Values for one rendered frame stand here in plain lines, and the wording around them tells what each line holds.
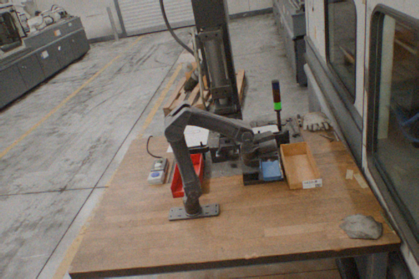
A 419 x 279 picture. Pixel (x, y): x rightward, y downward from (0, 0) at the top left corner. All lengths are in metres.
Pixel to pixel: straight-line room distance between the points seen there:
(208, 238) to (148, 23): 10.16
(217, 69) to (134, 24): 9.86
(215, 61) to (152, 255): 0.80
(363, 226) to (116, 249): 0.86
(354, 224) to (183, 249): 0.58
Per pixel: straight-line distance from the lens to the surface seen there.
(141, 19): 11.21
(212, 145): 1.65
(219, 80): 1.50
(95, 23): 11.80
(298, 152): 1.64
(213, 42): 1.46
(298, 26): 4.57
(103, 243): 1.42
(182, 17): 10.91
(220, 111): 1.53
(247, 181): 1.48
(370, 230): 1.26
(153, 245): 1.33
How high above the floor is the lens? 1.78
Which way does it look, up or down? 28 degrees down
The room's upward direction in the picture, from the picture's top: 12 degrees counter-clockwise
